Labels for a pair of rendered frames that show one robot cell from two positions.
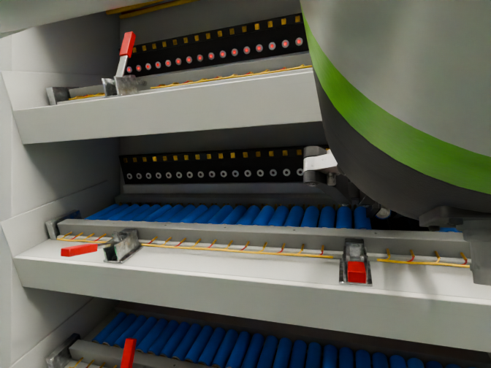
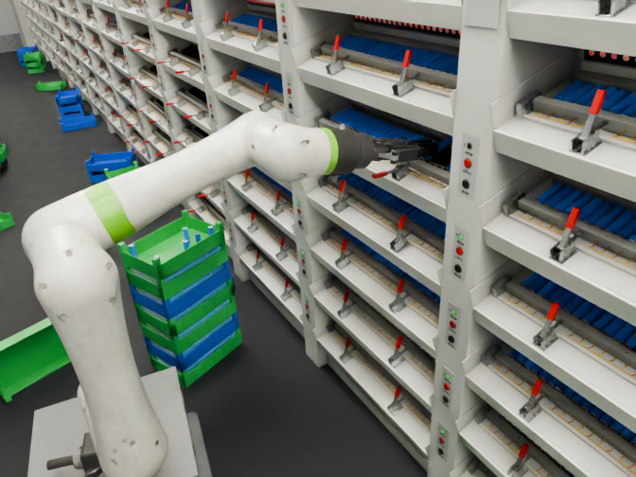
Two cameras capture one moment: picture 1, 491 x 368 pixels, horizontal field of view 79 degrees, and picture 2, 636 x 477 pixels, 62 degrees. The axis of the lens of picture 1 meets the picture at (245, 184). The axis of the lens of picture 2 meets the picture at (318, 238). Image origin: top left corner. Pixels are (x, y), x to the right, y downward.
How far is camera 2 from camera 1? 1.08 m
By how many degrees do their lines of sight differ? 50
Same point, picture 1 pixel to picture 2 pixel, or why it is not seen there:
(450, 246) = (433, 173)
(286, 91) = (379, 98)
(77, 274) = not seen: hidden behind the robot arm
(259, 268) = (376, 165)
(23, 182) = (303, 99)
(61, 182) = (321, 96)
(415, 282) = (413, 184)
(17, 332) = not seen: hidden behind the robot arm
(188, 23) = not seen: outside the picture
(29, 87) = (302, 51)
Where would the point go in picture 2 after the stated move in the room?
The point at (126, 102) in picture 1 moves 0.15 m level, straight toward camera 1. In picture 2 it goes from (333, 80) to (314, 97)
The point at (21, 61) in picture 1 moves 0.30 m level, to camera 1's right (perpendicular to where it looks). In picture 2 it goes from (298, 39) to (393, 47)
